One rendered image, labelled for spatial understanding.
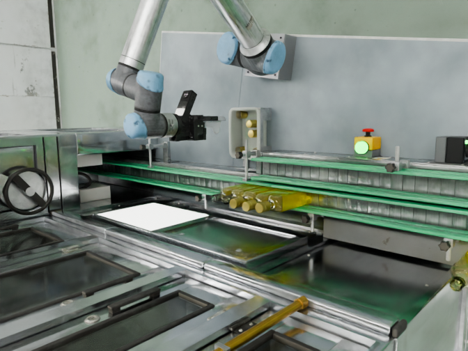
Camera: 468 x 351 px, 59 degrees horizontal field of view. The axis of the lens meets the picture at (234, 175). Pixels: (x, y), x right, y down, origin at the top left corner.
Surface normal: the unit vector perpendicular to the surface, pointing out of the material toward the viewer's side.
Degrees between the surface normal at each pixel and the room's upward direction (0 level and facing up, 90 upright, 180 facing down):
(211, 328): 90
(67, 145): 90
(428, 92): 0
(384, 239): 0
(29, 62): 90
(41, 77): 90
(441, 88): 0
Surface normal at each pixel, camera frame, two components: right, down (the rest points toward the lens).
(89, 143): 0.74, 0.10
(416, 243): -0.67, 0.12
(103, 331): -0.01, -0.99
